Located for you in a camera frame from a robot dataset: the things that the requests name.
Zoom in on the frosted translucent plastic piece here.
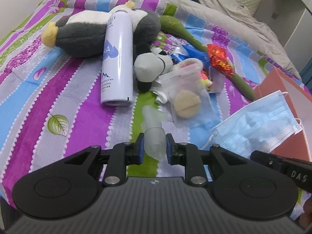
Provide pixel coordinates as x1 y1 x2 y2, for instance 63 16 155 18
141 105 167 161

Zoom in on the light blue face mask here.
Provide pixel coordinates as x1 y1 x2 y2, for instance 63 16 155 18
202 90 303 158

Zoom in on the powder puff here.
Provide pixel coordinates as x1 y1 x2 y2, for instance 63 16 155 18
159 63 215 128

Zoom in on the white fluffy ring pouch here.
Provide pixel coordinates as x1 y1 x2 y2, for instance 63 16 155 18
172 58 204 75

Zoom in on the small panda plush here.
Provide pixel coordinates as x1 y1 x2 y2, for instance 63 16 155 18
134 43 174 92

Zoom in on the red foil wrapper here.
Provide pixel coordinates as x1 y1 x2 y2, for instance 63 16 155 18
207 44 234 78

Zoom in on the person's hand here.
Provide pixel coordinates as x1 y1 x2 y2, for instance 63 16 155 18
299 196 312 228

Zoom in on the pink cardboard box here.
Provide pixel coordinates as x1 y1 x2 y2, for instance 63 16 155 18
253 66 312 162

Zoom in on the colourful striped bed sheet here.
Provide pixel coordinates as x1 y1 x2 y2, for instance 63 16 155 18
1 0 301 205

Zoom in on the white spray can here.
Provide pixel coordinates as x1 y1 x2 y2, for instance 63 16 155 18
100 10 133 107

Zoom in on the grey white penguin plush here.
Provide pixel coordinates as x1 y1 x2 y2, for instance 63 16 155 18
41 2 161 58

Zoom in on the green massage stick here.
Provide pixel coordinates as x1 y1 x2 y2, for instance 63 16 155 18
159 15 256 101

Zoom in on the grey duvet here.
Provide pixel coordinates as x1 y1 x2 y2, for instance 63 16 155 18
161 0 301 79

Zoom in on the grey wardrobe cabinet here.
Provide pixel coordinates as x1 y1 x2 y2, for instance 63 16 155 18
254 0 311 72

